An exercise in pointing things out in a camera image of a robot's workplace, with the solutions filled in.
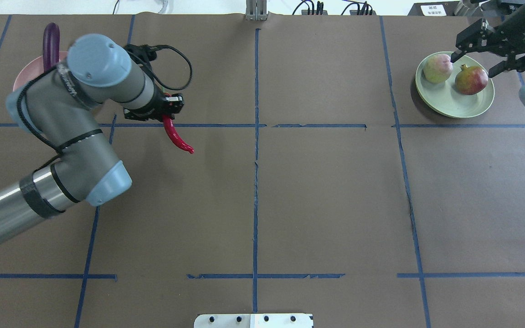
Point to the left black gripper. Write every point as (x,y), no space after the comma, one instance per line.
(157,106)

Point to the red chili pepper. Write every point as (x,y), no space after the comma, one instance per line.
(172,134)

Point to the purple eggplant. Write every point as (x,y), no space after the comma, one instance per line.
(50,46)

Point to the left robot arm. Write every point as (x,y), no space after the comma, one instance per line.
(85,167)

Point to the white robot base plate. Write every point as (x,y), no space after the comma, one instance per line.
(255,320)

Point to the green plate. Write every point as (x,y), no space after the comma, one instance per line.
(444,97)

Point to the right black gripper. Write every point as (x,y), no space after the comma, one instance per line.
(523,28)

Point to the pale green peach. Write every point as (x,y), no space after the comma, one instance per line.
(438,68)

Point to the pink plate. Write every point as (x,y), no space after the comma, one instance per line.
(39,68)

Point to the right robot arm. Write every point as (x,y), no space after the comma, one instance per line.
(517,15)

